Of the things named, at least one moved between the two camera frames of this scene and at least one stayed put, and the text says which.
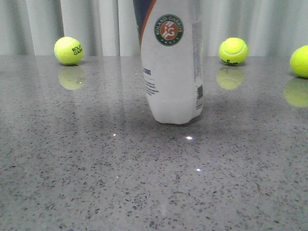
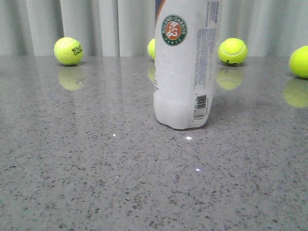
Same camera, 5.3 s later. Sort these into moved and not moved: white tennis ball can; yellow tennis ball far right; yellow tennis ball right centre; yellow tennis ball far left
Moved: white tennis ball can
Not moved: yellow tennis ball right centre; yellow tennis ball far left; yellow tennis ball far right
